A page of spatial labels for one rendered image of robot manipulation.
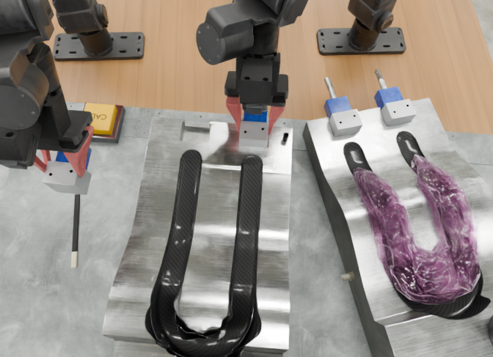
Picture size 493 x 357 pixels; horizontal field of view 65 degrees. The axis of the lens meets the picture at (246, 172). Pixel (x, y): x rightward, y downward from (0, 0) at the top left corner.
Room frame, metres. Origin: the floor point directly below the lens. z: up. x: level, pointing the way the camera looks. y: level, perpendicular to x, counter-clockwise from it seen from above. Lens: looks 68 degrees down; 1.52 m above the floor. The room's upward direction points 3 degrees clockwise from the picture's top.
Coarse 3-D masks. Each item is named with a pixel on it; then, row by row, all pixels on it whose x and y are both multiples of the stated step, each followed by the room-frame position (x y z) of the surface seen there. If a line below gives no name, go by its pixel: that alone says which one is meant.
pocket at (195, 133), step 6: (186, 126) 0.35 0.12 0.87; (192, 126) 0.35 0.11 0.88; (198, 126) 0.35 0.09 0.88; (204, 126) 0.35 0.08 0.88; (210, 126) 0.34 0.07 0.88; (180, 132) 0.32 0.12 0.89; (186, 132) 0.34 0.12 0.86; (192, 132) 0.34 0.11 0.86; (198, 132) 0.34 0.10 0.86; (204, 132) 0.34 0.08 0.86; (180, 138) 0.32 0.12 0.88; (186, 138) 0.33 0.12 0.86; (192, 138) 0.33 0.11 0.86; (198, 138) 0.33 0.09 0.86; (204, 138) 0.33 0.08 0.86
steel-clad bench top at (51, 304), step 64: (128, 128) 0.37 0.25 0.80; (0, 192) 0.22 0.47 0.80; (128, 192) 0.23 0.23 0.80; (320, 192) 0.26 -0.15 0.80; (0, 256) 0.10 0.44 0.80; (64, 256) 0.10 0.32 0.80; (320, 256) 0.13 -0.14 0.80; (0, 320) -0.01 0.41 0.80; (64, 320) 0.00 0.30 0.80; (320, 320) 0.02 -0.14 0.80
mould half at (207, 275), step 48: (192, 144) 0.30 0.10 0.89; (288, 144) 0.31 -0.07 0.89; (144, 192) 0.21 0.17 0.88; (288, 192) 0.22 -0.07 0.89; (144, 240) 0.12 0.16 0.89; (192, 240) 0.13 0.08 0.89; (144, 288) 0.05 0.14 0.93; (192, 288) 0.05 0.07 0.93; (288, 288) 0.06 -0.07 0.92; (144, 336) -0.02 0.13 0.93; (288, 336) -0.01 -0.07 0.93
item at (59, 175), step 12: (60, 156) 0.24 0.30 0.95; (48, 168) 0.21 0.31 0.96; (60, 168) 0.21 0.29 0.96; (72, 168) 0.22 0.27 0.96; (48, 180) 0.19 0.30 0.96; (60, 180) 0.19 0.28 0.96; (72, 180) 0.20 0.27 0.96; (84, 180) 0.21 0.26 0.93; (60, 192) 0.19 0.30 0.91; (72, 192) 0.19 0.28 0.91; (84, 192) 0.19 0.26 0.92
